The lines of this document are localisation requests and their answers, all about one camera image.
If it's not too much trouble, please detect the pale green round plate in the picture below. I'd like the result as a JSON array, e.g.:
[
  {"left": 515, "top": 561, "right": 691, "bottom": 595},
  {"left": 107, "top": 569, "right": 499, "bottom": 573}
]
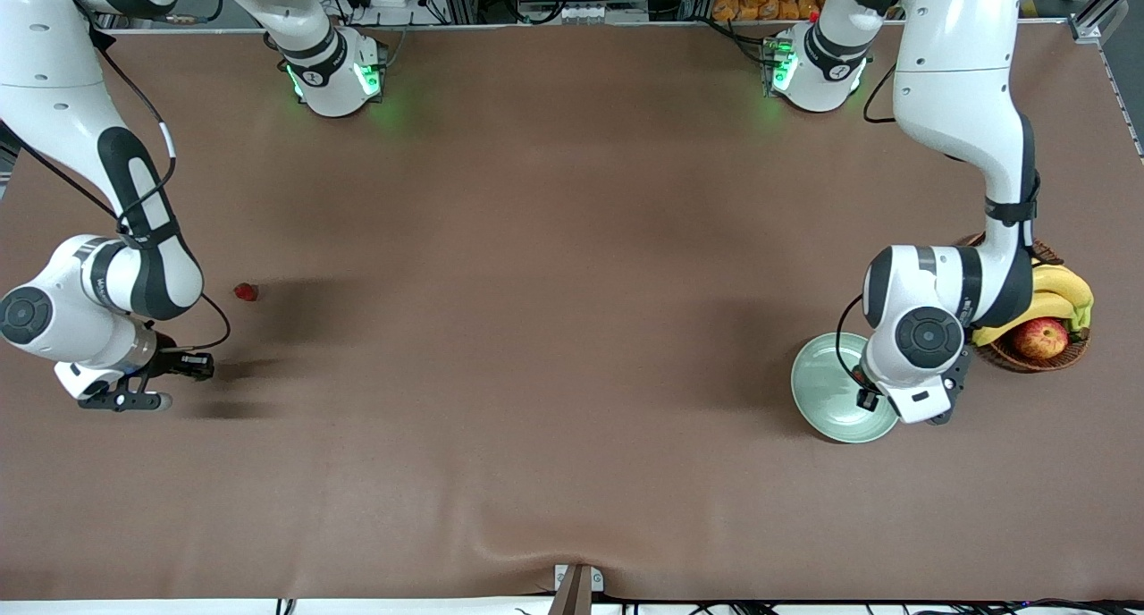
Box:
[{"left": 790, "top": 332, "right": 900, "bottom": 444}]

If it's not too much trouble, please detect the brown wicker basket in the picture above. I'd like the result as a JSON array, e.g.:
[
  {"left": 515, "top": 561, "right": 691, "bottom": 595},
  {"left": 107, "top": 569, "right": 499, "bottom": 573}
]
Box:
[{"left": 963, "top": 231, "right": 1092, "bottom": 373}]

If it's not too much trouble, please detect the red apple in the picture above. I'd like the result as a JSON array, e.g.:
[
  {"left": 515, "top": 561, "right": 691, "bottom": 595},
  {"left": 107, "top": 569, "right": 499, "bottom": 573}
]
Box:
[{"left": 1012, "top": 316, "right": 1071, "bottom": 361}]

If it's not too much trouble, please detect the yellow banana bunch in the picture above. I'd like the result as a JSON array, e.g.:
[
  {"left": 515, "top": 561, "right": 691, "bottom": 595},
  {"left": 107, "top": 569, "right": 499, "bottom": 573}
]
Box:
[{"left": 971, "top": 263, "right": 1096, "bottom": 348}]

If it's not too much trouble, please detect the brown table mat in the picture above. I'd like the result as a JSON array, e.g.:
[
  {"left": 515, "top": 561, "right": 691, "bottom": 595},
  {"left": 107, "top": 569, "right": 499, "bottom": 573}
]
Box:
[{"left": 0, "top": 21, "right": 1144, "bottom": 602}]

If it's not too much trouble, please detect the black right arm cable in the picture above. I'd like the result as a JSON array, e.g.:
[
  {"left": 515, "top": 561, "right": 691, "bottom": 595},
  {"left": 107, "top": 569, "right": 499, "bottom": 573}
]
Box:
[{"left": 0, "top": 43, "right": 232, "bottom": 352}]

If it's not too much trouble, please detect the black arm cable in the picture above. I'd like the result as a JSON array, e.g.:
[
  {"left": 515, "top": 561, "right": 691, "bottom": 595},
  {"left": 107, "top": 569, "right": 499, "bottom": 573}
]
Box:
[
  {"left": 0, "top": 43, "right": 232, "bottom": 352},
  {"left": 836, "top": 61, "right": 899, "bottom": 392}
]

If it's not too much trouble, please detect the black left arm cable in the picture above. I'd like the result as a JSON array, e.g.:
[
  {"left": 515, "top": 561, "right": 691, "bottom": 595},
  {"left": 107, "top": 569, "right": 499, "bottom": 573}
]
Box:
[{"left": 836, "top": 61, "right": 899, "bottom": 392}]

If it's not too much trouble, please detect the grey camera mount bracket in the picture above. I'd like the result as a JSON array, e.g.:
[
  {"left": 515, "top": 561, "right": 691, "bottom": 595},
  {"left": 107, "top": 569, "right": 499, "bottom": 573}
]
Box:
[{"left": 553, "top": 563, "right": 605, "bottom": 615}]

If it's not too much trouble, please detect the aluminium frame profile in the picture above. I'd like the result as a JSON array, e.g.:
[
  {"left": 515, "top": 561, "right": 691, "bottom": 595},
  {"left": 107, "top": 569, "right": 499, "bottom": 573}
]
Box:
[{"left": 1068, "top": 0, "right": 1144, "bottom": 46}]

